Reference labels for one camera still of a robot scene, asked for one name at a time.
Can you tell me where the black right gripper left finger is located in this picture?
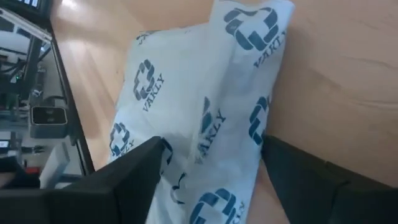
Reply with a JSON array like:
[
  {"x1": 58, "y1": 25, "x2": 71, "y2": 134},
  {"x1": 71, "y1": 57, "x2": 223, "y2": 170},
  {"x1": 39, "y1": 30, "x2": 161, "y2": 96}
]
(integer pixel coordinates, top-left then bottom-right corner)
[{"x1": 93, "y1": 136, "x2": 166, "y2": 224}]

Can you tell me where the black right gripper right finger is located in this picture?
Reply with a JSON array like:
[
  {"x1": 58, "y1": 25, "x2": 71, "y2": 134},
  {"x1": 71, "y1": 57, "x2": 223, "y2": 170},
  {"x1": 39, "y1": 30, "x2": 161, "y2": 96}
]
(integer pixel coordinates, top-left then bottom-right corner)
[{"x1": 261, "y1": 134, "x2": 346, "y2": 224}]

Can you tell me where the white blue-printed Vakly pouch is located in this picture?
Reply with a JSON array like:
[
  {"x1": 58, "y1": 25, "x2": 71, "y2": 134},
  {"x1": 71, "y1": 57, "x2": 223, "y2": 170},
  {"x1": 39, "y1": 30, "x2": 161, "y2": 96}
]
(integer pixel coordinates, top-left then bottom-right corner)
[{"x1": 107, "y1": 0, "x2": 296, "y2": 224}]

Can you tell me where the black display screen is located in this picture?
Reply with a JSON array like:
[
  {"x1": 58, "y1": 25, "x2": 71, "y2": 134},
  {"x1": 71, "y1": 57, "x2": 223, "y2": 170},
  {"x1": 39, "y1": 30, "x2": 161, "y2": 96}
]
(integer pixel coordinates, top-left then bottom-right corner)
[{"x1": 0, "y1": 0, "x2": 52, "y2": 19}]

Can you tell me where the white post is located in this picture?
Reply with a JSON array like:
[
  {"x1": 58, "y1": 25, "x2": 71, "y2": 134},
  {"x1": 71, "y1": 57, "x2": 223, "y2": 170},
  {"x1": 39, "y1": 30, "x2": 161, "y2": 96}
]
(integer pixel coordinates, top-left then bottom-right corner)
[{"x1": 39, "y1": 142, "x2": 71, "y2": 189}]

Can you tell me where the black aluminium table frame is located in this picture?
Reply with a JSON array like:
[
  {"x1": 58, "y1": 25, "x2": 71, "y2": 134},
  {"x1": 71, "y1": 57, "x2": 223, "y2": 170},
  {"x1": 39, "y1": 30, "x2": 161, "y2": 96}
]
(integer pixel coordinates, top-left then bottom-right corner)
[{"x1": 46, "y1": 18, "x2": 96, "y2": 175}]

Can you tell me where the silver table-level camera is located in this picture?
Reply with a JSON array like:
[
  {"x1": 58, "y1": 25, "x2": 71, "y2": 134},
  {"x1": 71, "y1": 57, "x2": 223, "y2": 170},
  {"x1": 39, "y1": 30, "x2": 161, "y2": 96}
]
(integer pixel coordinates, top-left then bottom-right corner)
[{"x1": 29, "y1": 105, "x2": 69, "y2": 139}]

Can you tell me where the silver frame bracket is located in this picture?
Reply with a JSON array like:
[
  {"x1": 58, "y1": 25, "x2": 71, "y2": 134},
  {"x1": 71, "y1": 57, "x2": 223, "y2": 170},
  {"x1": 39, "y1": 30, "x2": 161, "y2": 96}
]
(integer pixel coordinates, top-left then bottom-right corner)
[{"x1": 0, "y1": 9, "x2": 53, "y2": 43}]

